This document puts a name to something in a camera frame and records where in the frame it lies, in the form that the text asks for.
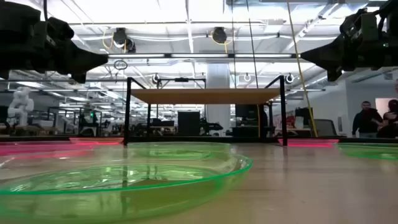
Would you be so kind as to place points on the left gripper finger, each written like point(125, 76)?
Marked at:
point(90, 68)
point(84, 57)

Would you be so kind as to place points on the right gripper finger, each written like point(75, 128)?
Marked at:
point(329, 52)
point(331, 64)

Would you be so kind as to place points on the pink translucent plastic plate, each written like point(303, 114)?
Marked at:
point(96, 141)
point(37, 148)
point(311, 143)

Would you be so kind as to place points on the green translucent plastic plate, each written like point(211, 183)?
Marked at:
point(180, 149)
point(370, 151)
point(124, 186)

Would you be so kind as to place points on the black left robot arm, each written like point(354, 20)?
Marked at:
point(15, 37)

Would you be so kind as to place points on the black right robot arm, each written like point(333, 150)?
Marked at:
point(388, 34)

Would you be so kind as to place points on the wooden shelf with black legs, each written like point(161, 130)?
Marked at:
point(205, 96)

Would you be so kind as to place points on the background robot workstation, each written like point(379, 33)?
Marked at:
point(88, 124)

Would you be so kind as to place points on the person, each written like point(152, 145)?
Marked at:
point(367, 119)
point(390, 123)

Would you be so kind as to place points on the black background monitor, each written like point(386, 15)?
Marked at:
point(245, 115)

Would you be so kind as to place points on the LED light bar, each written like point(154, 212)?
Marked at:
point(199, 55)

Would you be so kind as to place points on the black cabinet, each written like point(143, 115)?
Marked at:
point(188, 124)

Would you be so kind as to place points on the white column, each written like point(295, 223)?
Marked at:
point(217, 76)

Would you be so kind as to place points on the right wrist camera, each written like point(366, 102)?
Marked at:
point(359, 25)

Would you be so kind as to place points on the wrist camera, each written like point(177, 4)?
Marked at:
point(60, 28)
point(359, 25)

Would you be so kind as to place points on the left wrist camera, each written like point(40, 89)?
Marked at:
point(60, 28)

